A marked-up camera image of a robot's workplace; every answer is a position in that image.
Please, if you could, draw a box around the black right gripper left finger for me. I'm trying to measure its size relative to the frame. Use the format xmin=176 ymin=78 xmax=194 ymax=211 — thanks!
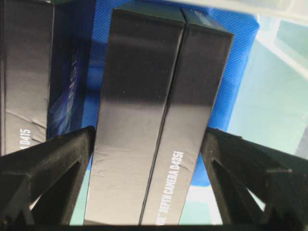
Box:
xmin=0 ymin=126 xmax=95 ymax=229

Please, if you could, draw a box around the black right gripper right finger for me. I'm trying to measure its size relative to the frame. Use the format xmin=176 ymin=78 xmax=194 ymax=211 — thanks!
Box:
xmin=201 ymin=128 xmax=308 ymax=229

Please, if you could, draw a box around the black camera box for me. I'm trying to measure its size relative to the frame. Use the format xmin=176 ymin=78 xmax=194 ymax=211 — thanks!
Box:
xmin=85 ymin=0 xmax=233 ymax=225
xmin=0 ymin=0 xmax=95 ymax=155

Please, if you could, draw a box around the clear plastic storage case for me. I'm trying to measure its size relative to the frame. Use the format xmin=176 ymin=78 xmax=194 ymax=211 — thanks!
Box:
xmin=48 ymin=0 xmax=308 ymax=227

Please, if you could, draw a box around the blue foam liner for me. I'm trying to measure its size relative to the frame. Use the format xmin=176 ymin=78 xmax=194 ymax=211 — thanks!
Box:
xmin=47 ymin=0 xmax=261 ymax=188

